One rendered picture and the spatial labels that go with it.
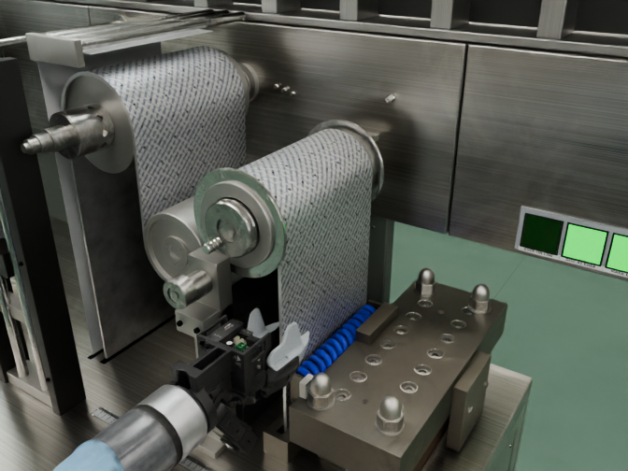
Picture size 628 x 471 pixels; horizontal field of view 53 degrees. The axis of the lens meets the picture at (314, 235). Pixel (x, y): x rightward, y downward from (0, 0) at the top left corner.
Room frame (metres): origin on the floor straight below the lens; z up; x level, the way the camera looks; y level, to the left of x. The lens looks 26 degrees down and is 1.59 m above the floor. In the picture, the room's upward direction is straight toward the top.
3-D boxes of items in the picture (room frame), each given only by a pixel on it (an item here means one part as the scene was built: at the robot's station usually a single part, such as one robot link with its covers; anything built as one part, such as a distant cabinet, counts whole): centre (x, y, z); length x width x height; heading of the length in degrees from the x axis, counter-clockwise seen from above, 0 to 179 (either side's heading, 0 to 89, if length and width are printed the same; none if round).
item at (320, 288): (0.79, -0.02, 1.11); 0.23 x 0.01 x 0.18; 147
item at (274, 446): (0.79, -0.02, 0.92); 0.28 x 0.04 x 0.04; 147
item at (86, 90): (0.97, 0.23, 1.34); 0.25 x 0.14 x 0.14; 147
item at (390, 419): (0.60, -0.09, 1.05); 0.04 x 0.04 x 0.04
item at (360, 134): (0.93, -0.04, 1.25); 0.15 x 0.01 x 0.15; 57
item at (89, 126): (0.84, 0.32, 1.34); 0.06 x 0.06 x 0.06; 57
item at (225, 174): (0.72, 0.10, 1.25); 0.15 x 0.01 x 0.15; 57
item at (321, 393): (0.64, -0.01, 1.05); 0.04 x 0.04 x 0.04
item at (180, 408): (0.52, 0.15, 1.11); 0.08 x 0.05 x 0.08; 57
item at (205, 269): (0.71, 0.15, 1.05); 0.06 x 0.05 x 0.31; 147
